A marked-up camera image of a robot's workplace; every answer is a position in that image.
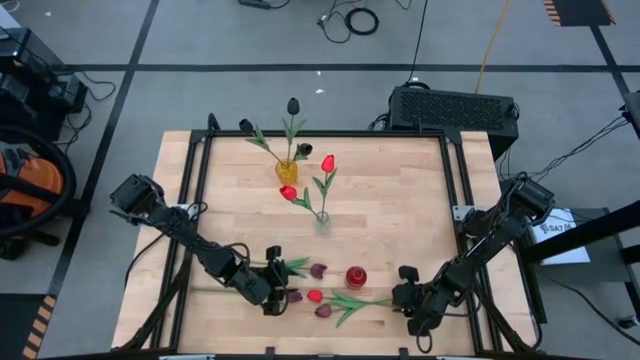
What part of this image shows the coiled black cable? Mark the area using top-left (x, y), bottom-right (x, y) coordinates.
top-left (344, 7), bottom-right (380, 37)

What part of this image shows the yellow glass vase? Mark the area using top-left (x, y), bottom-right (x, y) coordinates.
top-left (274, 158), bottom-right (300, 185)

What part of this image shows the black artificial tulip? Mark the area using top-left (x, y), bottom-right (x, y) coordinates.
top-left (281, 97), bottom-right (309, 166)
top-left (238, 118), bottom-right (286, 166)
top-left (291, 142), bottom-right (314, 166)

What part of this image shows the red ribbed glass vase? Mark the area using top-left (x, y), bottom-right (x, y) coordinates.
top-left (344, 266), bottom-right (369, 291)

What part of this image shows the orange vacuum cleaner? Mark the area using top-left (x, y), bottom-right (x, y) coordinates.
top-left (0, 142), bottom-right (66, 219)
top-left (0, 124), bottom-right (79, 239)

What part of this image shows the black metal beam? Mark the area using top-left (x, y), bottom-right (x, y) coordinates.
top-left (522, 199), bottom-right (640, 265)

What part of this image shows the long black floor cable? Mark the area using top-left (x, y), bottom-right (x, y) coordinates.
top-left (403, 0), bottom-right (430, 90)

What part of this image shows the white paper sign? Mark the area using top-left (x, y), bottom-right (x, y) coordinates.
top-left (529, 208), bottom-right (592, 266)

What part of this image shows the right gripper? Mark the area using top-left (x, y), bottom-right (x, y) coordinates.
top-left (392, 264), bottom-right (449, 337)

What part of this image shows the hazard striped floor mat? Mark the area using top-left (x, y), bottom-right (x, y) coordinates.
top-left (0, 293), bottom-right (58, 360)
top-left (543, 0), bottom-right (617, 28)

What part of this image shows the thin black cable with plug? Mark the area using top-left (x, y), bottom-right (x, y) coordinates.
top-left (317, 0), bottom-right (351, 45)

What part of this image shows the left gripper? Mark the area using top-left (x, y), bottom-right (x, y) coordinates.
top-left (242, 244), bottom-right (291, 317)

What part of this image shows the black equipment rack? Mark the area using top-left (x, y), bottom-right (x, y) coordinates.
top-left (0, 27), bottom-right (90, 144)

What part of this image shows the black cable bundle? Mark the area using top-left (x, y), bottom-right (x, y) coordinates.
top-left (497, 114), bottom-right (632, 184)

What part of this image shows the clear glass vase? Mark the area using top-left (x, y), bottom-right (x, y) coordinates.
top-left (314, 210), bottom-right (332, 236)

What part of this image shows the yellow floor cable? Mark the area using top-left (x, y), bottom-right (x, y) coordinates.
top-left (473, 0), bottom-right (514, 95)

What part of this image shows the red artificial tulip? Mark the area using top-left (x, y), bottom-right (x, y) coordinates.
top-left (312, 154), bottom-right (339, 219)
top-left (279, 185), bottom-right (321, 219)
top-left (306, 288), bottom-right (394, 307)

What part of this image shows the black perforated computer tower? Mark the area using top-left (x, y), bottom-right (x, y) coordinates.
top-left (387, 84), bottom-right (521, 161)

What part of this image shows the dark grey side stand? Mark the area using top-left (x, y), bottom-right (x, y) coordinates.
top-left (514, 207), bottom-right (640, 321)

